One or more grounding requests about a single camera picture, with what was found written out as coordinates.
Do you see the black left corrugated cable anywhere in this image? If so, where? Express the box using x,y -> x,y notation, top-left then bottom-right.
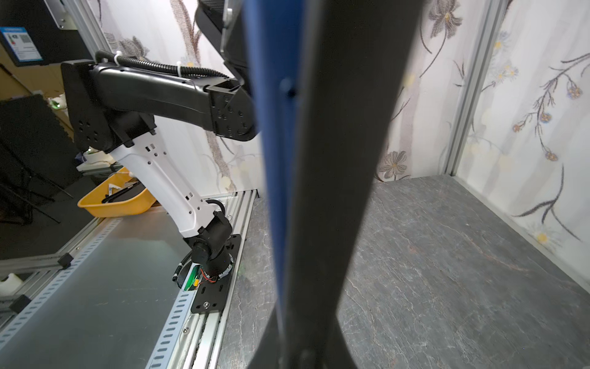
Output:
94,49 -> 229,79

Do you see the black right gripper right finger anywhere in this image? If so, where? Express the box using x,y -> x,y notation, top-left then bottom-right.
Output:
329,318 -> 356,369

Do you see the black phone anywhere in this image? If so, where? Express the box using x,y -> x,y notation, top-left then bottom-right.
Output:
242,1 -> 423,368

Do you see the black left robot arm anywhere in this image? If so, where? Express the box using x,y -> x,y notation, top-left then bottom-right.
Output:
61,1 -> 264,282

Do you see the yellow bin left side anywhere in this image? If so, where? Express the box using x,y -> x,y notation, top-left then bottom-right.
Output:
78,168 -> 156,218

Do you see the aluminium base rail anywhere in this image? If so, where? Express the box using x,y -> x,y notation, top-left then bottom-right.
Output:
1,207 -> 238,368

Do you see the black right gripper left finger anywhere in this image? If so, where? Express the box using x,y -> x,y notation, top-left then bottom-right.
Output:
247,308 -> 281,369

